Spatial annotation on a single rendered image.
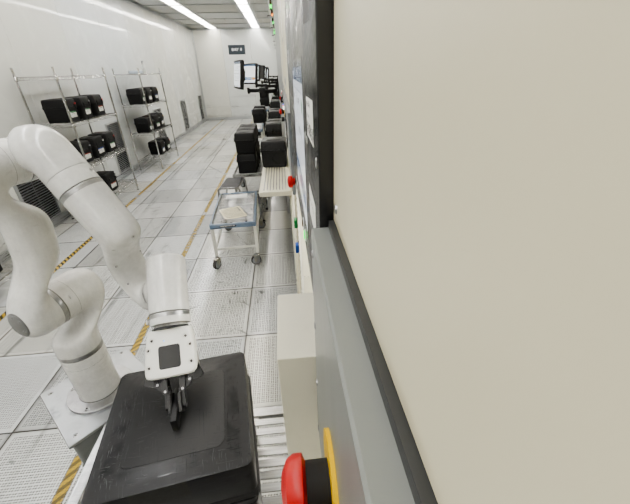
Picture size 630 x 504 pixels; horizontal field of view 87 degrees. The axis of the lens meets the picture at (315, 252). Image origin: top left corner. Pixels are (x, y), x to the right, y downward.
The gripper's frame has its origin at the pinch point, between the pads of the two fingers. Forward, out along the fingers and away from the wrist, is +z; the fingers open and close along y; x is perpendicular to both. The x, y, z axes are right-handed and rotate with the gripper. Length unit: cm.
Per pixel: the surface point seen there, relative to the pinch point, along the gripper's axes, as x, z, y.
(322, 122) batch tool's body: -58, -22, 25
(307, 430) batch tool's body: -31.1, 4.2, 23.0
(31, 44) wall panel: 283, -414, -202
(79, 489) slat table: 27.4, 17.8, -31.0
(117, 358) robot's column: 60, -14, -33
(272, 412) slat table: 33.7, 11.5, 19.3
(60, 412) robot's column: 46, 0, -45
